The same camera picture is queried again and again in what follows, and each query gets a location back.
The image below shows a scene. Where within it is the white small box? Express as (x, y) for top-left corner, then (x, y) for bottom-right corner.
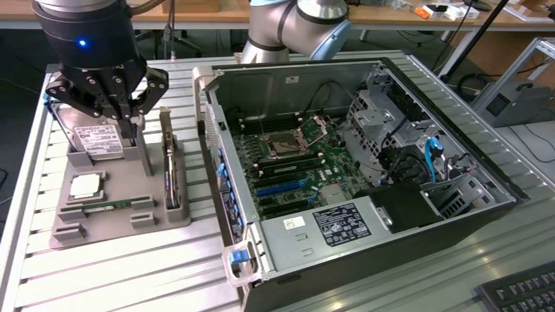
(442, 6), (481, 21)

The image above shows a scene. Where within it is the CPU socket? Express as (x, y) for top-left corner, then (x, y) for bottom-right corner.
(259, 131), (305, 160)

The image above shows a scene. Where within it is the black office chair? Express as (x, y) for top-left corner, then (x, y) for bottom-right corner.
(134, 29), (203, 60)

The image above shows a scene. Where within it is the black graphics card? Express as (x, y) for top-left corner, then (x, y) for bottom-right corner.
(158, 105), (183, 211)

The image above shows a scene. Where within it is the hard disk in blue caddy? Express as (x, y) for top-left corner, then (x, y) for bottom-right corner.
(43, 97), (134, 163)

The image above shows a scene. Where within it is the green RAM stick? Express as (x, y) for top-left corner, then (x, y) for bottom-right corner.
(82, 200), (134, 214)

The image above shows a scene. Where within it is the silver chipset heatsink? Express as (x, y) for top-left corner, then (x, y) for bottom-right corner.
(321, 187), (353, 204)

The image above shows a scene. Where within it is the green motherboard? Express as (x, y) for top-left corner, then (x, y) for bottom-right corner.
(230, 115), (378, 222)

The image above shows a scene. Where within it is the black tripod pole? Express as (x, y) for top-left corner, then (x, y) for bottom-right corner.
(438, 0), (512, 82)

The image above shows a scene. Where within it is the silver CPU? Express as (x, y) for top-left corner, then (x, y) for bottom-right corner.
(69, 174), (105, 200)

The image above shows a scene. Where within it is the open black PC case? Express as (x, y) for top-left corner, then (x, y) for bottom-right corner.
(193, 57), (532, 312)

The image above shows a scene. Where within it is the brown cardboard box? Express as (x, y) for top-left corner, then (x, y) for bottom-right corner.
(163, 0), (221, 14)

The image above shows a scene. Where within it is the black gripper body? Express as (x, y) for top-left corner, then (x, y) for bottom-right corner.
(33, 3), (149, 120)

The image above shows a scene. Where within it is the aluminium profile frame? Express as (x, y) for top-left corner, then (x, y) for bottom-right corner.
(498, 37), (555, 98)

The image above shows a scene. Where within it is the grey parts rack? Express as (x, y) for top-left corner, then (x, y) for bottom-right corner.
(49, 113), (193, 250)

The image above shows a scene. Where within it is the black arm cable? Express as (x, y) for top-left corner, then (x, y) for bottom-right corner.
(163, 0), (178, 61)

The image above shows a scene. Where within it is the black keyboard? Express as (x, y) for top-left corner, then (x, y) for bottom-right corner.
(476, 269), (555, 312)

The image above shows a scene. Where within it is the cluttered wooden desk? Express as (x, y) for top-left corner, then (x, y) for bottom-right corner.
(351, 0), (555, 77)

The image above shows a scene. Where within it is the grey computer tower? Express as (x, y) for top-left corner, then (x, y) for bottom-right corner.
(470, 81), (555, 127)

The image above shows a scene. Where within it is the blue disk wire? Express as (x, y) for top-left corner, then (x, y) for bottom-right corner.
(427, 138), (446, 185)

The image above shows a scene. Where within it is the black fan shroud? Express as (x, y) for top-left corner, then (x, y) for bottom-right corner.
(354, 185), (447, 235)

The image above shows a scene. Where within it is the black installed RAM stick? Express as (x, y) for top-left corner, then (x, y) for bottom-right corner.
(259, 159), (325, 178)

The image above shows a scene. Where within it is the long wooden desk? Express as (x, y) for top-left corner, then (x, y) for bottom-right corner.
(0, 0), (253, 64)

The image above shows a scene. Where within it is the metal drive cage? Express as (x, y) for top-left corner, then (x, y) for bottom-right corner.
(346, 64), (439, 183)

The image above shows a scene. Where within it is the grey power supply unit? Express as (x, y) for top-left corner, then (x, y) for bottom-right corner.
(255, 194), (394, 282)

